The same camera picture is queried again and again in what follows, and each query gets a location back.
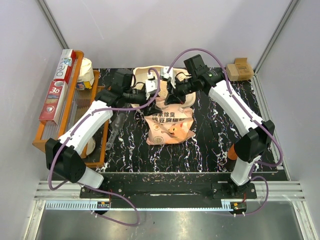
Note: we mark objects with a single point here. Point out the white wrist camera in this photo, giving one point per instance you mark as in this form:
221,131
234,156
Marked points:
151,86
167,74

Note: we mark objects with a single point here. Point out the orange wooden tray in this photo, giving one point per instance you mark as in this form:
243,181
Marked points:
76,103

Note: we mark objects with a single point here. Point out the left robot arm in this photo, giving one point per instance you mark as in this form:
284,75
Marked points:
63,155

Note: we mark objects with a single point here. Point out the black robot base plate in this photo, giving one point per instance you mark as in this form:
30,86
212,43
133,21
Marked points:
206,184

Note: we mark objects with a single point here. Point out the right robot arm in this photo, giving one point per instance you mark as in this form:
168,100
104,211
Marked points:
255,133

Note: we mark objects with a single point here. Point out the clear plastic scoop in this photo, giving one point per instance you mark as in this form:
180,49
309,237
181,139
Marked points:
116,126

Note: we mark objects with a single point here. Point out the aluminium rail frame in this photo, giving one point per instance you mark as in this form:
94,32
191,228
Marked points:
278,213

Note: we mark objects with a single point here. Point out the pink cat litter bag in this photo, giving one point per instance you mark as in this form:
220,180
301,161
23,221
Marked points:
173,125

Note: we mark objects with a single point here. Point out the black marble pattern mat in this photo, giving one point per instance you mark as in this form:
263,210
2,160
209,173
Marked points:
206,151

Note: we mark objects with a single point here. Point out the orange bottle with white cap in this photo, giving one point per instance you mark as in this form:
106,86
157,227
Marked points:
231,154

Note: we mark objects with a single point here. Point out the red white toothpaste box upper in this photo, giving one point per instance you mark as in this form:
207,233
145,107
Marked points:
65,65

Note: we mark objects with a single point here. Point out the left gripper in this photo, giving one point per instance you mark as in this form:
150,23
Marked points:
145,100

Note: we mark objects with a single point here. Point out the red 3D toothpaste box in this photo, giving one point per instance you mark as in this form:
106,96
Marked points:
53,103

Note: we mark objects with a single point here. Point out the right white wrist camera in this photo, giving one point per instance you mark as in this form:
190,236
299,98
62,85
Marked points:
167,74

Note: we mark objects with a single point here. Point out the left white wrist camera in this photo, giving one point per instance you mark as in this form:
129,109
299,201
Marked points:
151,86

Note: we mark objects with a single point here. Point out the brown cardboard box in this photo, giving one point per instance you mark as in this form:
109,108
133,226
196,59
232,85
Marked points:
240,70

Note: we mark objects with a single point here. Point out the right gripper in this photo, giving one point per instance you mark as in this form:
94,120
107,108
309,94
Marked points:
173,97

